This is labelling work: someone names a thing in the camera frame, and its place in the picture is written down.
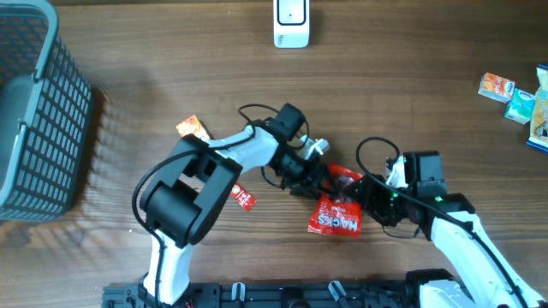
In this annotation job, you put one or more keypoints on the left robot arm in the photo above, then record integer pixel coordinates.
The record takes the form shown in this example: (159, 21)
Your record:
(179, 199)

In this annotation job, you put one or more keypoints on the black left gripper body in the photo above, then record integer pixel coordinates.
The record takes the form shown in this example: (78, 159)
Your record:
(300, 173)

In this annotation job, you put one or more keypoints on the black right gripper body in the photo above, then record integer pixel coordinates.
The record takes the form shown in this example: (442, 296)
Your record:
(384, 203)

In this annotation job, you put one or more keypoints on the red stick sachet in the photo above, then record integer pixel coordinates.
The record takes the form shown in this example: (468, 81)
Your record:
(244, 198)

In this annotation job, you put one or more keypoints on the grey plastic mesh basket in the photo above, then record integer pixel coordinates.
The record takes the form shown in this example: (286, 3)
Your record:
(46, 106)

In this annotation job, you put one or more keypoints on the teal small box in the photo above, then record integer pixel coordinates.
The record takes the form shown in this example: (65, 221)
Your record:
(520, 107)

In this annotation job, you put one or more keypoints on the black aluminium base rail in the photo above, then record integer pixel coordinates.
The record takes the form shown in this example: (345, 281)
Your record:
(367, 294)

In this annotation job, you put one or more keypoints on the red candy bag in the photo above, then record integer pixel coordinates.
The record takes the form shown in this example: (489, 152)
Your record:
(337, 214)

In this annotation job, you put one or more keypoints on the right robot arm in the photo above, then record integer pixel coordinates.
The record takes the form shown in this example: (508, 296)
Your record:
(414, 189)

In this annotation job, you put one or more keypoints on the orange small box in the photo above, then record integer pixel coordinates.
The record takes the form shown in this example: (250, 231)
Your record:
(496, 88)
(193, 126)

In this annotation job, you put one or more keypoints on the white cream snack bag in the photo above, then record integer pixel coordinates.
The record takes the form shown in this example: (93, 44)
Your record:
(538, 123)

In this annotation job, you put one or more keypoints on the white barcode scanner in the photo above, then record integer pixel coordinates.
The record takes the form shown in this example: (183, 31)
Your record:
(291, 23)

